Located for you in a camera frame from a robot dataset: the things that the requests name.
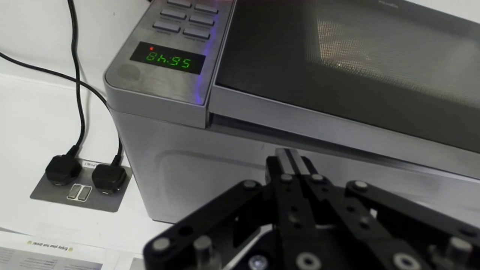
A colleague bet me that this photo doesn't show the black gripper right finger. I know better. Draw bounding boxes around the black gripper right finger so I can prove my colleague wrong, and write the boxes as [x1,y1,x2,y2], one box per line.
[289,147,480,270]

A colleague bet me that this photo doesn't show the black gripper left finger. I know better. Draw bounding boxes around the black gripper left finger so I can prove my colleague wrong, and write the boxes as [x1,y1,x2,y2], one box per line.
[142,147,307,270]

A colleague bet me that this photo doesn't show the silver microwave oven body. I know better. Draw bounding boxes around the silver microwave oven body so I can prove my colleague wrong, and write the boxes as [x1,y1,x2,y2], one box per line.
[101,0,480,228]

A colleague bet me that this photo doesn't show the black coffee machine power cable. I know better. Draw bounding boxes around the black coffee machine power cable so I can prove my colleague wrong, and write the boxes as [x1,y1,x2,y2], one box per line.
[0,49,130,196]

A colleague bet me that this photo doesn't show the steel double wall socket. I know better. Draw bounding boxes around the steel double wall socket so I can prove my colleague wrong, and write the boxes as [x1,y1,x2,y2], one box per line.
[28,157,134,214]

